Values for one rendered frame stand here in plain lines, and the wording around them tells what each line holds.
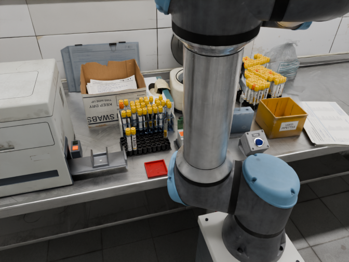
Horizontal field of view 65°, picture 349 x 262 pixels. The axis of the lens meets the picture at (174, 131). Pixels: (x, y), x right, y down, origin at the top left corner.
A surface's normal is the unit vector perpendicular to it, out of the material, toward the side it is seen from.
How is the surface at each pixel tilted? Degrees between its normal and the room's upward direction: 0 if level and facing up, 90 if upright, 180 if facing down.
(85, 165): 0
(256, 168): 7
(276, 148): 0
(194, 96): 97
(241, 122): 90
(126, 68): 88
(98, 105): 86
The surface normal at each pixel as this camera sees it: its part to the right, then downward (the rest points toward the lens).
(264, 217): -0.25, 0.57
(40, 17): 0.27, 0.58
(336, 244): 0.02, -0.80
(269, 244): 0.15, 0.31
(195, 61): -0.60, 0.57
